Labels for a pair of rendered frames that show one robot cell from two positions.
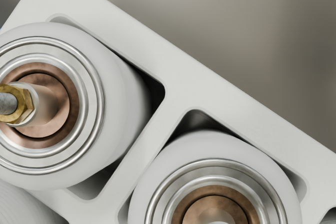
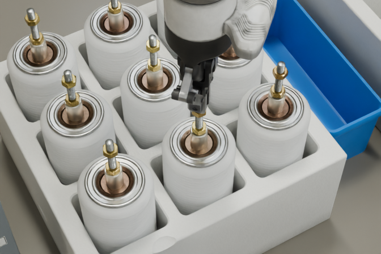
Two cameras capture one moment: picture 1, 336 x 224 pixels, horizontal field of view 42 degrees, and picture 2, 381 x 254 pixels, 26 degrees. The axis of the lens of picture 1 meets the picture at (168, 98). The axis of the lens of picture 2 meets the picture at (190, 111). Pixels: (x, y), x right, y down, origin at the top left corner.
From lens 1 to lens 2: 0.87 m
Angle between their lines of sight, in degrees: 34
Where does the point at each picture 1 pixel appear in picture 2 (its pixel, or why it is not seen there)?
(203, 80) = (256, 194)
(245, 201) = (204, 156)
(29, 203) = (236, 103)
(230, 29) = not seen: outside the picture
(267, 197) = (201, 163)
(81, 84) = (275, 122)
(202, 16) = not seen: outside the picture
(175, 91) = (257, 180)
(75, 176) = (242, 109)
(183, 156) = (231, 144)
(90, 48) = (288, 132)
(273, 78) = not seen: outside the picture
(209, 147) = (229, 155)
